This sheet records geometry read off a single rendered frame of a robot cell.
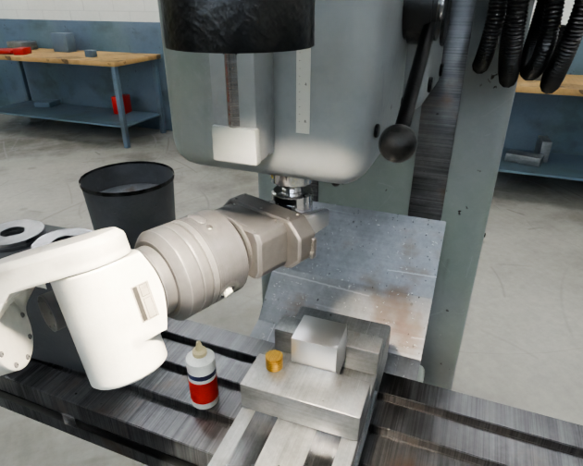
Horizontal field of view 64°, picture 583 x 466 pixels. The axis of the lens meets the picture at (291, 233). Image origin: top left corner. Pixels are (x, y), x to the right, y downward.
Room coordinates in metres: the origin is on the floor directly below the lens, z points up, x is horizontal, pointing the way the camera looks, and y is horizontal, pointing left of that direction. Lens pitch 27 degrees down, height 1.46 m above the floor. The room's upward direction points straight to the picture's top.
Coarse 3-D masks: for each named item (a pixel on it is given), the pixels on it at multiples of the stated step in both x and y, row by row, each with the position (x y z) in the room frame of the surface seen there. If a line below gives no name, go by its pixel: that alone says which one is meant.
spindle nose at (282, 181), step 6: (276, 180) 0.47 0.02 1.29; (282, 180) 0.46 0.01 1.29; (288, 180) 0.46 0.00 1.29; (294, 180) 0.46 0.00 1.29; (300, 180) 0.46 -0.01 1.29; (306, 180) 0.47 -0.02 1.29; (312, 180) 0.48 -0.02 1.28; (282, 186) 0.46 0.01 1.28; (288, 186) 0.46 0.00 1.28; (294, 186) 0.46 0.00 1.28; (300, 186) 0.46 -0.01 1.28
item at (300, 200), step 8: (272, 192) 0.48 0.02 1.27; (280, 192) 0.48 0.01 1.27; (288, 192) 0.48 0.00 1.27; (296, 192) 0.48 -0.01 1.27; (304, 192) 0.48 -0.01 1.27; (312, 192) 0.48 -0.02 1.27; (280, 200) 0.47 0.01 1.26; (288, 200) 0.46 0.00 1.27; (296, 200) 0.46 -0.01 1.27; (304, 200) 0.47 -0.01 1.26
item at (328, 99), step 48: (336, 0) 0.38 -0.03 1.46; (384, 0) 0.39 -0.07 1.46; (336, 48) 0.38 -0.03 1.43; (384, 48) 0.40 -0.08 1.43; (192, 96) 0.42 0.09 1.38; (288, 96) 0.39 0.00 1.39; (336, 96) 0.38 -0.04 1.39; (384, 96) 0.42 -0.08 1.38; (192, 144) 0.43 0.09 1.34; (288, 144) 0.39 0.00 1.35; (336, 144) 0.38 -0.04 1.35
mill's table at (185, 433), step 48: (192, 336) 0.64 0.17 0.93; (240, 336) 0.64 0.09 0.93; (0, 384) 0.55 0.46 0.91; (48, 384) 0.53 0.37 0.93; (144, 384) 0.53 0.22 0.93; (240, 384) 0.53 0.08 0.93; (384, 384) 0.53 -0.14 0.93; (96, 432) 0.47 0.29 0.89; (144, 432) 0.44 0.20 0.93; (192, 432) 0.44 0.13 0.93; (384, 432) 0.44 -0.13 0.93; (432, 432) 0.44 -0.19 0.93; (480, 432) 0.44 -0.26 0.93; (528, 432) 0.44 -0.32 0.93; (576, 432) 0.44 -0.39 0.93
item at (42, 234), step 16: (0, 224) 0.68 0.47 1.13; (16, 224) 0.68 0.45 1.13; (32, 224) 0.68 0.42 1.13; (0, 240) 0.62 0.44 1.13; (16, 240) 0.62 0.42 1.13; (32, 240) 0.63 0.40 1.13; (48, 240) 0.62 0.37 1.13; (0, 256) 0.59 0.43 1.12; (48, 288) 0.56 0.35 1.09; (32, 304) 0.57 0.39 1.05; (32, 320) 0.57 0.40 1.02; (32, 336) 0.58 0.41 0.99; (48, 336) 0.56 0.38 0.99; (64, 336) 0.55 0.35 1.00; (32, 352) 0.58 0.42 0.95; (48, 352) 0.57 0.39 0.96; (64, 352) 0.56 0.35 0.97; (80, 368) 0.55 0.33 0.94
